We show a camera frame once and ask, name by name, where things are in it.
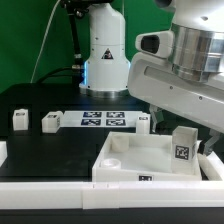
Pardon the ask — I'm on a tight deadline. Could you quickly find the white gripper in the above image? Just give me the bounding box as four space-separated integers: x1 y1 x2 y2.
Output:
128 53 224 156

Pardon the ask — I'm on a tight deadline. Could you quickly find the white square tabletop part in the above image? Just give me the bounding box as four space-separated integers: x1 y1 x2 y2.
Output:
92 132 202 182

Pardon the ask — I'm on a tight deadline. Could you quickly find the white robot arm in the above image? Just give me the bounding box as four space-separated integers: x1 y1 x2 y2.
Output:
60 0 224 155

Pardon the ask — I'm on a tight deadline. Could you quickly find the white L-shaped obstacle fence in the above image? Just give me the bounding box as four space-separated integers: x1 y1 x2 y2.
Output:
0 141 224 211

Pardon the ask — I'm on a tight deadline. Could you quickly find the white sheet with fiducial tags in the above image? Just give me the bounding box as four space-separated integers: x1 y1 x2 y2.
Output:
62 111 142 128

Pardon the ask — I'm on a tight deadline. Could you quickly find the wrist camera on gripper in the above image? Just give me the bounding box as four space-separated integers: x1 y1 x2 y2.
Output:
135 30 174 58

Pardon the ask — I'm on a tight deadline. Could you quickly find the black cable bundle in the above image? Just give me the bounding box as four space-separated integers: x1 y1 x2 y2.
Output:
35 0 88 84

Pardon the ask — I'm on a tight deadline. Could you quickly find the white cable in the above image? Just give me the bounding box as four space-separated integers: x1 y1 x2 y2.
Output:
30 0 63 84

